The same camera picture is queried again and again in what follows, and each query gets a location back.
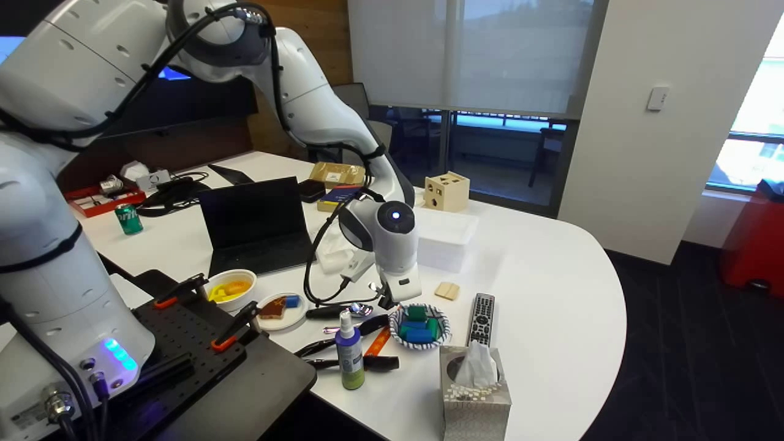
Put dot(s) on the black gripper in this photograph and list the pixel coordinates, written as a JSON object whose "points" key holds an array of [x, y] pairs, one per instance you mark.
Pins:
{"points": [[399, 288]]}

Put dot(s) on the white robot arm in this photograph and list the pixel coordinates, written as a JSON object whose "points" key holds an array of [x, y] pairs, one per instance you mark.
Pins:
{"points": [[69, 80]]}

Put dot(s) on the blue patterned bowl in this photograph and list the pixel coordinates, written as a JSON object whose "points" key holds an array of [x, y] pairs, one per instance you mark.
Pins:
{"points": [[419, 346]]}

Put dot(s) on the blue blocks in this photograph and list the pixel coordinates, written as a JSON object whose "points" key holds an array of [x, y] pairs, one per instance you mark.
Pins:
{"points": [[417, 324]]}

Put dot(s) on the yellow-filled white bowl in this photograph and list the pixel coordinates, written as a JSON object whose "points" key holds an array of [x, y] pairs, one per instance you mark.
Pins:
{"points": [[232, 288]]}

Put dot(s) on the small wooden tile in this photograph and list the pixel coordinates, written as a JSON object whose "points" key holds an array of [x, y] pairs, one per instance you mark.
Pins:
{"points": [[446, 289]]}

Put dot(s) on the clear plastic container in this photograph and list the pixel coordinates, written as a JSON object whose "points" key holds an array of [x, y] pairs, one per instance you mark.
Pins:
{"points": [[443, 238]]}

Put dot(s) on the grey remote control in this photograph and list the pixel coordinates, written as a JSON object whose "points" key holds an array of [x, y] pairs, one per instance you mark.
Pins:
{"points": [[481, 320]]}

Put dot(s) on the small white plate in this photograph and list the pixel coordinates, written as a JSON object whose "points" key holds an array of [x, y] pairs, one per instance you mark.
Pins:
{"points": [[279, 314]]}

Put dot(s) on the wooden shape sorter cube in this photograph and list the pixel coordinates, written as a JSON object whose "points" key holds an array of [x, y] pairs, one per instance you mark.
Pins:
{"points": [[446, 192]]}

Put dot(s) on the grey tissue box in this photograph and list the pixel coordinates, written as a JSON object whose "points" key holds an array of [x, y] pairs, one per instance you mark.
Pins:
{"points": [[472, 413]]}

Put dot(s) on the cardboard box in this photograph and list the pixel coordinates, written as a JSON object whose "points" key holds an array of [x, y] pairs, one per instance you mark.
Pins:
{"points": [[338, 174]]}

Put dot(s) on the black laptop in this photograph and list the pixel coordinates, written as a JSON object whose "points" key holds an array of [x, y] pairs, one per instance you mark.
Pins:
{"points": [[259, 226]]}

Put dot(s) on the black orange clamp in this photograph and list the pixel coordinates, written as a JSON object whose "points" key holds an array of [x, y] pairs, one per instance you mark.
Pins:
{"points": [[238, 331], [191, 284]]}

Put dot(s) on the black mounting board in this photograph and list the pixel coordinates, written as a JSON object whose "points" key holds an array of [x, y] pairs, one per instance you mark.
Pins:
{"points": [[191, 393]]}

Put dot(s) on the green can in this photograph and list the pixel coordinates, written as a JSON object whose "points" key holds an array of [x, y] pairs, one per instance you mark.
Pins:
{"points": [[127, 218]]}

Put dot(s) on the red tray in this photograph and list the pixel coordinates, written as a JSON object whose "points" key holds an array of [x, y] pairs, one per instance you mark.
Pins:
{"points": [[92, 202]]}

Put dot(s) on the red bin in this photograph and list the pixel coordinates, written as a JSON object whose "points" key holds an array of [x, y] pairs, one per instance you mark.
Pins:
{"points": [[756, 246]]}

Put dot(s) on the orange handled tool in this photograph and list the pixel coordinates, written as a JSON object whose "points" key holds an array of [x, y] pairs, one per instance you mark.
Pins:
{"points": [[377, 343]]}

